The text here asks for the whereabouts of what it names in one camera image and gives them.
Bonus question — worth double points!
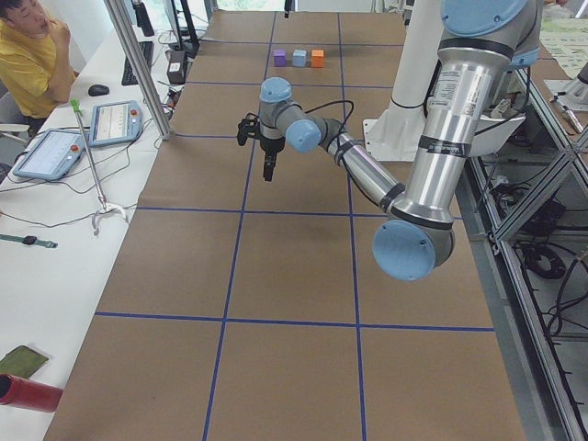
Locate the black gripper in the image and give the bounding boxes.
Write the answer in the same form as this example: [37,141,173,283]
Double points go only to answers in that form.
[236,0,291,182]

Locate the blue foam block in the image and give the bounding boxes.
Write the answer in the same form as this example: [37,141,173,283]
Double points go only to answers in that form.
[292,49,307,68]

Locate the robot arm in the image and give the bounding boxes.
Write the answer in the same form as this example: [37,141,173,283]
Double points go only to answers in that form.
[237,1,543,281]

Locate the purple foam block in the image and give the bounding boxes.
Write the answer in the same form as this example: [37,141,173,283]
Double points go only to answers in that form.
[273,49,288,67]

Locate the orange foam block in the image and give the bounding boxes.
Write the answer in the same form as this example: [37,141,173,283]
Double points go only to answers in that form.
[311,49,325,69]

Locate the black keyboard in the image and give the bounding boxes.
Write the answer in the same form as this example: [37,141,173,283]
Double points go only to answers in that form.
[120,40,155,87]

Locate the blue teach pendant far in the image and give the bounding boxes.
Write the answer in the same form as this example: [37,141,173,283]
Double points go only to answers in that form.
[88,100,142,147]

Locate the blue teach pendant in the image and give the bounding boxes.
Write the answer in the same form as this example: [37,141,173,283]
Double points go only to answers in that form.
[88,100,142,147]
[13,130,85,181]

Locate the black computer mouse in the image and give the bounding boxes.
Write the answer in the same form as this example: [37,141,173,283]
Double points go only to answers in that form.
[87,84,110,96]

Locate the reacher grabber stick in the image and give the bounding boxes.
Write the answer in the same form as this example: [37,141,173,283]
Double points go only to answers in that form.
[70,99,128,236]

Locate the white plastic chair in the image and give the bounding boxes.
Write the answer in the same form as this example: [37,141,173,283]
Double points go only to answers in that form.
[469,114,526,157]

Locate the blue teach pendant near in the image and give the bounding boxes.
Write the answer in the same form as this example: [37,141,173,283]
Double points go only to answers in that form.
[13,130,85,181]

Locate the person in yellow shirt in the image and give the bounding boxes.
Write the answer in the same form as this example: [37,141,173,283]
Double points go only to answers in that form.
[1,1,78,132]

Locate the green smartwatch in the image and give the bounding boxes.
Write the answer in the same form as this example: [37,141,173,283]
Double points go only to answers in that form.
[0,234,58,249]

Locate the green cloth pouch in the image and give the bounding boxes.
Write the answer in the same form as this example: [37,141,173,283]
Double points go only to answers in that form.
[0,345,49,379]

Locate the red cylinder bottle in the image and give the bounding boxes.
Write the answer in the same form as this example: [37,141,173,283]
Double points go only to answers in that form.
[1,374,63,413]

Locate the aluminium frame post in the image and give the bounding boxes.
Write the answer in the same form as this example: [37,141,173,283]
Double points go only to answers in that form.
[104,0,172,141]

